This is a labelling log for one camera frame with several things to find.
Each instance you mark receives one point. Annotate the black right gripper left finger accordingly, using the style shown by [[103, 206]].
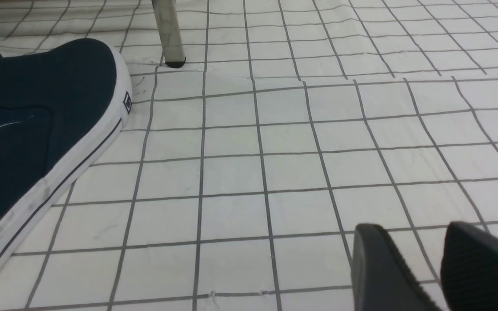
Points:
[[381, 279]]

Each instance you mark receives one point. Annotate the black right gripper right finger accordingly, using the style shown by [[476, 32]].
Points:
[[469, 268]]

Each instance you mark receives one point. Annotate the silver metal shoe rack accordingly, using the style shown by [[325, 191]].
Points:
[[169, 32]]

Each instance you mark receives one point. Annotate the navy slip-on shoe right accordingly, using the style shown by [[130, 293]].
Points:
[[59, 111]]

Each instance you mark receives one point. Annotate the white grid tablecloth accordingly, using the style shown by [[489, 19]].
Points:
[[238, 179]]

